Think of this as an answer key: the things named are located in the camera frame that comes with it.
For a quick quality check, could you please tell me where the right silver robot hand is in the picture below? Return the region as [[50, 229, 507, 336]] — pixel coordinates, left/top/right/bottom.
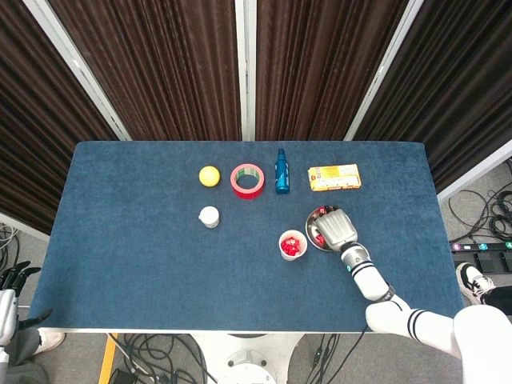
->
[[314, 206, 358, 250]]

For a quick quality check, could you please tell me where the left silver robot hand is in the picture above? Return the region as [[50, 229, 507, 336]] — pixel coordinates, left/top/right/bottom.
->
[[0, 260, 54, 347]]

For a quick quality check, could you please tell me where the metal bowl of red candies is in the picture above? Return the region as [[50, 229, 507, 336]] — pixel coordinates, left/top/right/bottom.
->
[[305, 206, 353, 253]]

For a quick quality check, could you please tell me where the white paper cup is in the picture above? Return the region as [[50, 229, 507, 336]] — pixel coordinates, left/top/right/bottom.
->
[[278, 229, 309, 262]]

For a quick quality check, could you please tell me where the white shoe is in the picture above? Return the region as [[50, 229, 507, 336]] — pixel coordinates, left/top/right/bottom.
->
[[32, 330, 66, 356]]

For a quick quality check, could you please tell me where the yellow snack box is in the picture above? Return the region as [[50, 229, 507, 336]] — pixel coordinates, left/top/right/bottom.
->
[[306, 162, 364, 194]]

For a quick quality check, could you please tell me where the grey trouser leg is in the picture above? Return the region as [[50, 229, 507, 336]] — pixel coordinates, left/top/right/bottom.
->
[[6, 326, 48, 384]]

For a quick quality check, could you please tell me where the blue spray bottle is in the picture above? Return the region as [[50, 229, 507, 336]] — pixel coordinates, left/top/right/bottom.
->
[[274, 147, 291, 195]]

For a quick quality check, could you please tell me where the red tape roll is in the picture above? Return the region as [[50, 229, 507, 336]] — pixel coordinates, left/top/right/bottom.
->
[[230, 162, 266, 200]]

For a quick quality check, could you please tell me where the yellow floor tape strip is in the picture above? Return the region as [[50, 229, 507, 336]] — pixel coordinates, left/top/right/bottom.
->
[[98, 333, 119, 384]]

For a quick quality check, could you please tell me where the small white jar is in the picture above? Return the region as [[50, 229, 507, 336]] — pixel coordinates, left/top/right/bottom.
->
[[198, 205, 221, 230]]

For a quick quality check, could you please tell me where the black power adapter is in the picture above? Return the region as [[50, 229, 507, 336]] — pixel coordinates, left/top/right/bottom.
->
[[108, 367, 139, 384]]

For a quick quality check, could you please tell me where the yellow ball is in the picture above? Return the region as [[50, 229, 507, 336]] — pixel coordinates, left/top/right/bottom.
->
[[198, 165, 222, 188]]

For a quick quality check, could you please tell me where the white and black sneaker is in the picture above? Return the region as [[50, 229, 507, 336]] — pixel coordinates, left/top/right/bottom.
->
[[455, 262, 499, 310]]

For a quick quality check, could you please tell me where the black power strip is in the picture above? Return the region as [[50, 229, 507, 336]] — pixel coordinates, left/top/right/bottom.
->
[[450, 239, 512, 254]]

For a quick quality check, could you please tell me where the black foot pedal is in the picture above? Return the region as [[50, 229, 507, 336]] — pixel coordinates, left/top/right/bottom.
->
[[473, 250, 512, 274]]

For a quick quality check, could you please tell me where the brown pleated curtain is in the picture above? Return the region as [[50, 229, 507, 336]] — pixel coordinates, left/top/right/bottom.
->
[[255, 0, 410, 142], [0, 0, 118, 235], [48, 0, 243, 142], [354, 0, 512, 194]]

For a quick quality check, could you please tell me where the blue fabric table cover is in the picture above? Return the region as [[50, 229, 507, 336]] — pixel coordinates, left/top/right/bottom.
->
[[28, 140, 470, 334]]

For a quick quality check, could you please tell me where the black trouser leg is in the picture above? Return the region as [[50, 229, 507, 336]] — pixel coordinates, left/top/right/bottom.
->
[[479, 286, 512, 307]]

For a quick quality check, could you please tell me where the grey floor cable bundle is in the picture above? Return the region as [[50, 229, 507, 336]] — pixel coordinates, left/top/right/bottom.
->
[[0, 222, 21, 278]]

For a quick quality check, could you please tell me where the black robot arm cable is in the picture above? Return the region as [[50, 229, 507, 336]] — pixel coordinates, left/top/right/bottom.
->
[[339, 326, 369, 384]]

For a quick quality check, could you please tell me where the black cable with green plug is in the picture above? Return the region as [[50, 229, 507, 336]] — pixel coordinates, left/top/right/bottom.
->
[[306, 334, 342, 384]]

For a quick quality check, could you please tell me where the black floor cable bundle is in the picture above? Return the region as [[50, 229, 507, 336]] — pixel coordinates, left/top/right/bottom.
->
[[446, 158, 512, 246], [106, 333, 219, 384]]

